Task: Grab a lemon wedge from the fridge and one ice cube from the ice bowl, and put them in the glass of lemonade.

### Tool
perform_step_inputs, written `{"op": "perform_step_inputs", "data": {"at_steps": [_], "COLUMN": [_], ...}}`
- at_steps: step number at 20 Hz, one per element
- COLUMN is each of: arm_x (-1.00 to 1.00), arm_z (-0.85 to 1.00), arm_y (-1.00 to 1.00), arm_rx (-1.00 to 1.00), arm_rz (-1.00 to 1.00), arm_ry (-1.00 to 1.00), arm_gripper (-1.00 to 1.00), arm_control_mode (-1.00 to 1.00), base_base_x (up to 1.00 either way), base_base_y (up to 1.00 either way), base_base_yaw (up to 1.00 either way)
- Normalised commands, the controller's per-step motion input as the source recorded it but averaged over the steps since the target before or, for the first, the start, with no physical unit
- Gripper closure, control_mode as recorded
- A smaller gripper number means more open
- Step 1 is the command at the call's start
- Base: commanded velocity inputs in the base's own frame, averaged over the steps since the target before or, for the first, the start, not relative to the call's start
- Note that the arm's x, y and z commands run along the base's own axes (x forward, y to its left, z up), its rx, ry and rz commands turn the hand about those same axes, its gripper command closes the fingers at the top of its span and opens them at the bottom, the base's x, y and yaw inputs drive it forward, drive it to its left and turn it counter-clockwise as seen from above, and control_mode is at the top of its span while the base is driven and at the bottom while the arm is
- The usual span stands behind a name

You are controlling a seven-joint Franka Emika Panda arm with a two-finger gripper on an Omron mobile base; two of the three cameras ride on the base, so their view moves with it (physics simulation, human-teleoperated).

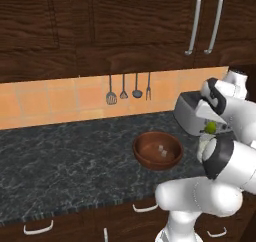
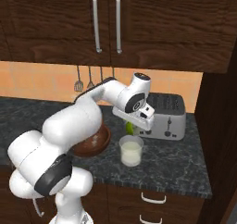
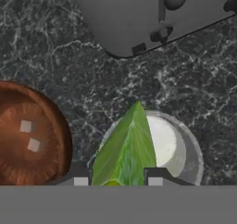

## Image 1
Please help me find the glass of lemonade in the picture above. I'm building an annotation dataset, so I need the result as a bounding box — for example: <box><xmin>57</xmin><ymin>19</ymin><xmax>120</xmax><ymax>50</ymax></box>
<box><xmin>196</xmin><ymin>133</ymin><xmax>218</xmax><ymax>164</ymax></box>

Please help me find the grey slotted spatula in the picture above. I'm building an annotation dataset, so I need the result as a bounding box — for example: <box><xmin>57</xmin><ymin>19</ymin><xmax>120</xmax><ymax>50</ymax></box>
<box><xmin>105</xmin><ymin>73</ymin><xmax>118</xmax><ymax>106</ymax></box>

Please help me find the grey meat fork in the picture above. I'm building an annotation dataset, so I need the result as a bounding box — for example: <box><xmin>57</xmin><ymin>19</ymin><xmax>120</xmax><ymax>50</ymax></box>
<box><xmin>145</xmin><ymin>71</ymin><xmax>153</xmax><ymax>102</ymax></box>

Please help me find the dark wood cupboard door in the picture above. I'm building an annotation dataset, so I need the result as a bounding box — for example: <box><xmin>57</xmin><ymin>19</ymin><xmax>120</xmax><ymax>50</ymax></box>
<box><xmin>75</xmin><ymin>0</ymin><xmax>198</xmax><ymax>78</ymax></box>
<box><xmin>194</xmin><ymin>0</ymin><xmax>256</xmax><ymax>69</ymax></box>
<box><xmin>0</xmin><ymin>0</ymin><xmax>78</xmax><ymax>84</ymax></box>

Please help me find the brown wooden bowl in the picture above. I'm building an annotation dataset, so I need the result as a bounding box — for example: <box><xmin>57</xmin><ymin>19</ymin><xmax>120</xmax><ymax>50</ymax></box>
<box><xmin>132</xmin><ymin>130</ymin><xmax>185</xmax><ymax>172</ymax></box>

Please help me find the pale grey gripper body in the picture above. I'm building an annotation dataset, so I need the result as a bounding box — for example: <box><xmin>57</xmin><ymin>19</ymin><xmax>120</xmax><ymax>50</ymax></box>
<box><xmin>194</xmin><ymin>98</ymin><xmax>228</xmax><ymax>126</ymax></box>

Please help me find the silver toaster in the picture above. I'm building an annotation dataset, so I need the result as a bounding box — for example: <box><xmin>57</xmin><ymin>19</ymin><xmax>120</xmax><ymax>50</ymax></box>
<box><xmin>173</xmin><ymin>91</ymin><xmax>234</xmax><ymax>137</ymax></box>

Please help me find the silver cupboard door handle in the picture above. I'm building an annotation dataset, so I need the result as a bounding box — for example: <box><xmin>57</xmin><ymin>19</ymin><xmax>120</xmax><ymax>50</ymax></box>
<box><xmin>203</xmin><ymin>0</ymin><xmax>225</xmax><ymax>56</ymax></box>
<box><xmin>184</xmin><ymin>0</ymin><xmax>203</xmax><ymax>57</ymax></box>

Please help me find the grey ladle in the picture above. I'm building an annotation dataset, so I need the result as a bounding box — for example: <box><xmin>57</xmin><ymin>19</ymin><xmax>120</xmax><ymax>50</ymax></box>
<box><xmin>131</xmin><ymin>72</ymin><xmax>144</xmax><ymax>100</ymax></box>

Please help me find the silver drawer handle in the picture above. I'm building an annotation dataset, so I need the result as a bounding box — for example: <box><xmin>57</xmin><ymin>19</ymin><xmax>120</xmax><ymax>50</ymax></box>
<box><xmin>206</xmin><ymin>226</ymin><xmax>228</xmax><ymax>239</ymax></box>
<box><xmin>22</xmin><ymin>219</ymin><xmax>55</xmax><ymax>236</ymax></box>
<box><xmin>131</xmin><ymin>202</ymin><xmax>160</xmax><ymax>214</ymax></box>

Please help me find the small grey spatula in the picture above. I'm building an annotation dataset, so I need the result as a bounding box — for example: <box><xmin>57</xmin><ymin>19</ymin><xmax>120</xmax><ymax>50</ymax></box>
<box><xmin>119</xmin><ymin>73</ymin><xmax>129</xmax><ymax>101</ymax></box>

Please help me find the green lime piece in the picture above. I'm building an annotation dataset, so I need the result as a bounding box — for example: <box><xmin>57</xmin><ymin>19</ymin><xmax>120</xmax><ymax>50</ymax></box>
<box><xmin>203</xmin><ymin>120</ymin><xmax>218</xmax><ymax>135</ymax></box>

